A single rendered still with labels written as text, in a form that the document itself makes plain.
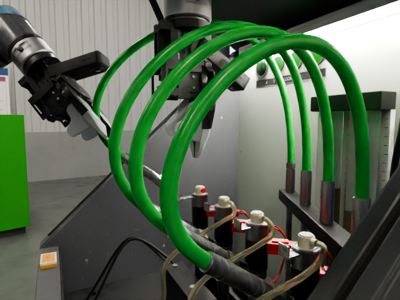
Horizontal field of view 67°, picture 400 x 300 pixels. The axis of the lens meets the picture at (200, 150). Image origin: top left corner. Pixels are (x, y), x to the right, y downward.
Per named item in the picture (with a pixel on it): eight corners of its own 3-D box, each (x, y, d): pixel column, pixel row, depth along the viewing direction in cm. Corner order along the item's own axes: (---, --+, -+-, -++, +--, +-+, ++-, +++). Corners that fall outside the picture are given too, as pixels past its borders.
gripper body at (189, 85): (151, 102, 50) (149, 27, 49) (197, 103, 54) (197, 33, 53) (166, 99, 43) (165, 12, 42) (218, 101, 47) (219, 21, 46)
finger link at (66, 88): (91, 121, 57) (67, 91, 59) (97, 115, 57) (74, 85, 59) (75, 114, 52) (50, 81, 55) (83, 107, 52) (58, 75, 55)
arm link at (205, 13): (198, 8, 52) (222, -10, 45) (199, 35, 53) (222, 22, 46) (157, 0, 49) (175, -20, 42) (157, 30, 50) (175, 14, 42)
